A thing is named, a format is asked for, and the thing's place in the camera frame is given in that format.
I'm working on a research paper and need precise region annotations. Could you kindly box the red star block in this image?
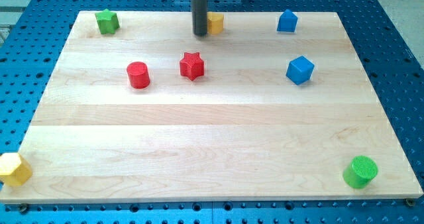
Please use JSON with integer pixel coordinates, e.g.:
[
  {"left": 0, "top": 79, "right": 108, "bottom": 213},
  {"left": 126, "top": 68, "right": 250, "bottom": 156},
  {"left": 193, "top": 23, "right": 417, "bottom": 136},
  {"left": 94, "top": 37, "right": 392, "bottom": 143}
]
[{"left": 180, "top": 52, "right": 205, "bottom": 81}]

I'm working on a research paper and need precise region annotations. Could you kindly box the wooden board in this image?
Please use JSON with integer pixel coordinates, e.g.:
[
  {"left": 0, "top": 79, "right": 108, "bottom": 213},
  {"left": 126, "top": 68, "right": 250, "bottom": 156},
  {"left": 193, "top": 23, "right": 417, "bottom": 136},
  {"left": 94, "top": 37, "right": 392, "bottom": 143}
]
[{"left": 1, "top": 11, "right": 423, "bottom": 203}]

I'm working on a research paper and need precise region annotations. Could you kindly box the red cylinder block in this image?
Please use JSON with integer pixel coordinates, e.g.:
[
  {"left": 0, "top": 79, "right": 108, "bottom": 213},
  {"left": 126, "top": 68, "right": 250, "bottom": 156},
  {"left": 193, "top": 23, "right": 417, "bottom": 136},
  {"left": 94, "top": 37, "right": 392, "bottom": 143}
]
[{"left": 127, "top": 62, "right": 150, "bottom": 89}]

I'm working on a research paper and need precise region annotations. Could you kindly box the yellow block behind rod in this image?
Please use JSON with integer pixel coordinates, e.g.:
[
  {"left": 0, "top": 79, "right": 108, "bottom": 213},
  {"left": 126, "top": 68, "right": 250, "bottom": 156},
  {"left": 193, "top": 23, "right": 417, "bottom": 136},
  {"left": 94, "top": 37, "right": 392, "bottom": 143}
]
[{"left": 207, "top": 12, "right": 225, "bottom": 34}]

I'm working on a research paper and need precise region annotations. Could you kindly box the blue cube block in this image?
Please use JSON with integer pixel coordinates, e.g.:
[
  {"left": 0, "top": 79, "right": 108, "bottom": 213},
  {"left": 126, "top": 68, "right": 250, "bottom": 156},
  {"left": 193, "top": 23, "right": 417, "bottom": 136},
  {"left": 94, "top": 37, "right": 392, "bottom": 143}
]
[{"left": 286, "top": 56, "right": 315, "bottom": 85}]

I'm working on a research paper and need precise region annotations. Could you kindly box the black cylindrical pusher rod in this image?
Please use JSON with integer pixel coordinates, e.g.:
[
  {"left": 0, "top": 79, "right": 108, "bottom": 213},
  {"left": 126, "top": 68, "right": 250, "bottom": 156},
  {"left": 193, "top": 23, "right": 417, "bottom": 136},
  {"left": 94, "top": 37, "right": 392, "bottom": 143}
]
[{"left": 191, "top": 0, "right": 207, "bottom": 36}]

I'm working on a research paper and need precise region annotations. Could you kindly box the blue pentagon block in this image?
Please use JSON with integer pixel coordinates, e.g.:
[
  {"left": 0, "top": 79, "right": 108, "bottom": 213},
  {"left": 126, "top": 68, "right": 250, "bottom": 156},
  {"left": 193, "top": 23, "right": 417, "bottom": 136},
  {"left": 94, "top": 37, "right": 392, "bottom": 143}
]
[{"left": 276, "top": 9, "right": 298, "bottom": 32}]

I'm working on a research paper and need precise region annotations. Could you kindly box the green star block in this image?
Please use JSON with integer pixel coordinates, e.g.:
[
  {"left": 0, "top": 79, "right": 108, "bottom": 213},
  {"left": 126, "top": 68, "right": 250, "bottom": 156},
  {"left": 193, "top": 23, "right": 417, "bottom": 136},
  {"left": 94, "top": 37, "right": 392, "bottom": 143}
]
[{"left": 95, "top": 9, "right": 120, "bottom": 34}]

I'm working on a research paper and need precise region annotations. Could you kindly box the green cylinder block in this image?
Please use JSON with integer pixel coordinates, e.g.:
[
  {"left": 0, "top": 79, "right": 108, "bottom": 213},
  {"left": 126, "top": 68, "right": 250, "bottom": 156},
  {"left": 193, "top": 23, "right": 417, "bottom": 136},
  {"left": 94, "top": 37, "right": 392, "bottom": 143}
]
[{"left": 343, "top": 156, "right": 378, "bottom": 189}]

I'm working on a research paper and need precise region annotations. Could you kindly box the yellow hexagon block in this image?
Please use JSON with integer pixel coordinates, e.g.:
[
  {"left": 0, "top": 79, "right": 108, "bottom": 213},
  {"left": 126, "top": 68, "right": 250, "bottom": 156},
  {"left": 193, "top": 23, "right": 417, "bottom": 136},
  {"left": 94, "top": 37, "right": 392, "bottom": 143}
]
[{"left": 1, "top": 152, "right": 32, "bottom": 186}]

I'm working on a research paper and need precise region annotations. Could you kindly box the left board clamp screw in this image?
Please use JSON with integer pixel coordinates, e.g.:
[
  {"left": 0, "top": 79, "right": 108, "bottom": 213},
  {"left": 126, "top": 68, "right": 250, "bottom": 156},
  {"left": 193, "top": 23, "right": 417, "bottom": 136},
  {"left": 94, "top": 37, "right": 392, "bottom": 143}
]
[{"left": 17, "top": 203, "right": 29, "bottom": 214}]

